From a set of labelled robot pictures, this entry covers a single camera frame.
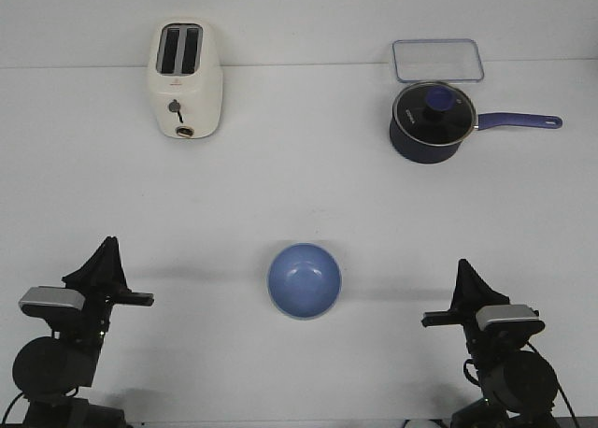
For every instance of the glass pot lid blue knob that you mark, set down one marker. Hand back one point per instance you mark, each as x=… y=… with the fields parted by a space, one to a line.
x=435 y=102

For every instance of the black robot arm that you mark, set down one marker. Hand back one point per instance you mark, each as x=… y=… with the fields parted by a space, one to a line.
x=50 y=370
x=517 y=383

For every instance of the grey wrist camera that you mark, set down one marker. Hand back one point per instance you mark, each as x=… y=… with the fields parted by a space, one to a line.
x=51 y=302
x=517 y=320

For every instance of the dark blue saucepan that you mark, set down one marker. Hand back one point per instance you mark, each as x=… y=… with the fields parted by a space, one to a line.
x=433 y=142

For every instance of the cream two-slot toaster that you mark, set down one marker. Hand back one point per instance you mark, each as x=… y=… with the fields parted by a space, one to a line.
x=185 y=79

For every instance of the clear plastic container lid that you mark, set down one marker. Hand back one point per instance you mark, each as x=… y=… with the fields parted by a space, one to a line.
x=449 y=60

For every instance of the blue bowl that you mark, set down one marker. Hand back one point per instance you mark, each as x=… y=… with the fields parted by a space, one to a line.
x=304 y=281

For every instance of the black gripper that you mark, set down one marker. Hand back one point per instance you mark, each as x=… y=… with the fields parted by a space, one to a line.
x=86 y=324
x=470 y=295

